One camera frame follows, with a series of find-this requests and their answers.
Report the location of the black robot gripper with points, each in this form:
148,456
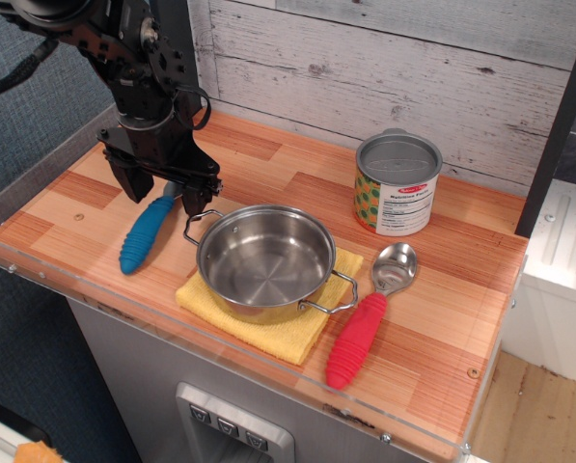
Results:
139,154

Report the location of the blue handled metal fork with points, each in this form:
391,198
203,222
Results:
139,241

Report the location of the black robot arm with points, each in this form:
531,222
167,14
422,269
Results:
158,99

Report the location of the stainless steel pot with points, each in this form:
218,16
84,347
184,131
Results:
269,263

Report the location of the yellow cloth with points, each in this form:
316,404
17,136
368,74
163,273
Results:
290,341

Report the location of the grey toy kitchen cabinet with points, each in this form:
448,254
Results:
142,372

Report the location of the toy food can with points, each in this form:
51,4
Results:
395,182

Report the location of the silver dispenser panel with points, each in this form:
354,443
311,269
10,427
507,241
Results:
218,431

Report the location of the orange cloth object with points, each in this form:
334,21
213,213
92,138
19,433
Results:
36,452

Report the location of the white cabinet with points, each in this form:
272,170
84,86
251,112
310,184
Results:
540,326

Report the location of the red handled metal spoon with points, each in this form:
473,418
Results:
393,270

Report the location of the dark grey right post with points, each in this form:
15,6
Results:
549,159

